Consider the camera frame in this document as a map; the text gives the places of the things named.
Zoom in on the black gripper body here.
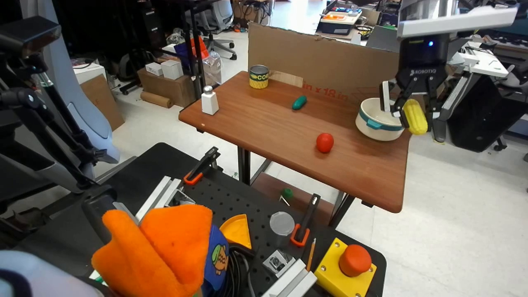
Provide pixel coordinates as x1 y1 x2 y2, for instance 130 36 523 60
399 54 442 95

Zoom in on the yellow banana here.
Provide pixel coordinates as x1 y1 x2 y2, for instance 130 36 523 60
403 97 431 136

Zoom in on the white bowl with green band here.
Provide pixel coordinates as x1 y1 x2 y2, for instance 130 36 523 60
353 95 406 143

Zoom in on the black bag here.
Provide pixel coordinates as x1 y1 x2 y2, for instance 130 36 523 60
444 72 525 153

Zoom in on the red toy tomato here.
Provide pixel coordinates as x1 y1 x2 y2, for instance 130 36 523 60
315 131 337 155

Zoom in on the brown cardboard panel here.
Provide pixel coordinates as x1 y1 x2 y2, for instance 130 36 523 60
246 21 401 107

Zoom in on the green toy cucumber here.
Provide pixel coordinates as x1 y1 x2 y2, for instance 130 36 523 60
290 93 308 112

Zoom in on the yellow and green tin can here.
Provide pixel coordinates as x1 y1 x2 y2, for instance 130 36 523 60
247 62 272 90

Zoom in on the brown floor board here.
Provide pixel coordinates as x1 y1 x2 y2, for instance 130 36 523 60
251 171 338 222

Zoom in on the grey round disc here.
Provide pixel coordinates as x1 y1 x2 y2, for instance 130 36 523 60
267 209 297 237

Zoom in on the wooden pencil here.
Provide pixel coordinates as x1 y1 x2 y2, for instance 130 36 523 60
305 235 318 272

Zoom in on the black perforated board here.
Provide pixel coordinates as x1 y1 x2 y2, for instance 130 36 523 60
10 140 388 297

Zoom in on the white salt shaker silver cap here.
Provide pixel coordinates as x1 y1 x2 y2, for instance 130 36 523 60
200 84 221 117

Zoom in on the yellow box with orange button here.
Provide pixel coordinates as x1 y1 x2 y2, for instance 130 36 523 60
313 235 379 297

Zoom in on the black office chair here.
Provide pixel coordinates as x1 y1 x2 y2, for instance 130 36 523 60
188 0 239 62

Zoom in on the white card with black print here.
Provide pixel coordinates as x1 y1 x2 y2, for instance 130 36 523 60
261 249 297 277

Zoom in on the orange wedge block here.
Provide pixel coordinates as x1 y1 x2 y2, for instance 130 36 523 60
218 212 254 250

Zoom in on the silver aluminium profile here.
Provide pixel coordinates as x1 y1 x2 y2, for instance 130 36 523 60
134 174 185 222
262 257 318 297

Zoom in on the low brown cardboard box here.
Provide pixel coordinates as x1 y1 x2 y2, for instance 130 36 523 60
135 65 198 108

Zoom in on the orange cloth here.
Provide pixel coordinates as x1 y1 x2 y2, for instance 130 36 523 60
89 202 214 297

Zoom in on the tall brown cardboard box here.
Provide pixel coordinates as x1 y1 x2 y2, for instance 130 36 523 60
77 72 127 131

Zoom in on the grey blue hanging cloth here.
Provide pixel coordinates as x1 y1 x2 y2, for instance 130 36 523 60
18 0 122 161

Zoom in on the black tripod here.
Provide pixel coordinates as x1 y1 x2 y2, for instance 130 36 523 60
0 14 120 249

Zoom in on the small green handled tool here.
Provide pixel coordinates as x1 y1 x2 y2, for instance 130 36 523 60
279 186 297 207

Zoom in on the black clamp with orange handle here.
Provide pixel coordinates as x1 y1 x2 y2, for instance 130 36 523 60
289 191 323 249
181 145 223 188

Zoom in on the black table leg frame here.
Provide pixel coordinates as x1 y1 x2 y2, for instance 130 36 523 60
236 145 356 229

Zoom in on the bundle of cables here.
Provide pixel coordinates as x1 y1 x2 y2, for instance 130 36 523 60
223 245 257 297

